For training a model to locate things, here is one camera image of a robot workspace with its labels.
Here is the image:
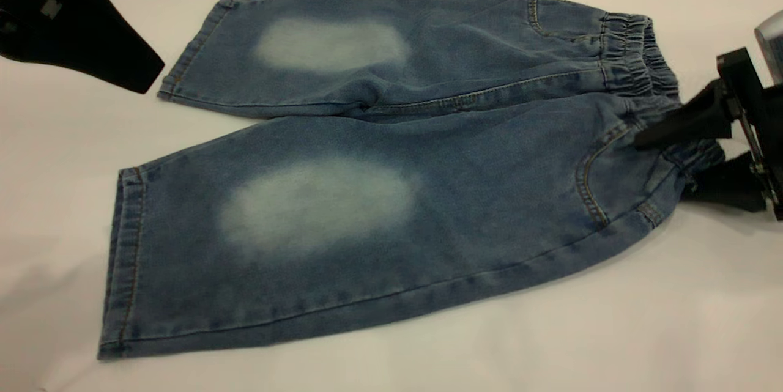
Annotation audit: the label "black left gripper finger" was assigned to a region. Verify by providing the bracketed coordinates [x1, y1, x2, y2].
[0, 0, 166, 94]

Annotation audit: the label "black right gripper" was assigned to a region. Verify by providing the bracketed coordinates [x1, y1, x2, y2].
[633, 46, 783, 221]

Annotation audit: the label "blue denim pants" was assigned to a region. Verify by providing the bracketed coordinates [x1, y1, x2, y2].
[98, 0, 729, 361]

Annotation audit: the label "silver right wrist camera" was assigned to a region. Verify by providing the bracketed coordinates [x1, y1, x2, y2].
[754, 10, 783, 84]

